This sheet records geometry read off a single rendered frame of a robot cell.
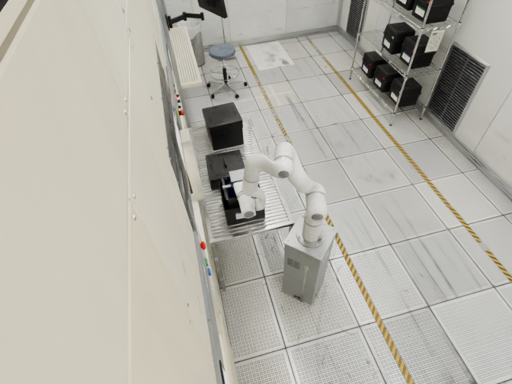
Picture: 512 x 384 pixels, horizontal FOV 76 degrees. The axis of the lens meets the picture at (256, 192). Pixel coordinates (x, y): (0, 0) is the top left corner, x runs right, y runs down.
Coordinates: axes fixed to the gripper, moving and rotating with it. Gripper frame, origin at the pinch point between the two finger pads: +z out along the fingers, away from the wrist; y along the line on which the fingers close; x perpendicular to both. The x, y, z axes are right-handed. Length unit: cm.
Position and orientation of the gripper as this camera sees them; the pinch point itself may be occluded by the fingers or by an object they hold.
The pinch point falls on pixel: (239, 177)
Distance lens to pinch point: 217.0
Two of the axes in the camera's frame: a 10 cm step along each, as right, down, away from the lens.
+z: -2.2, -7.3, 6.5
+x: -0.5, -6.6, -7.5
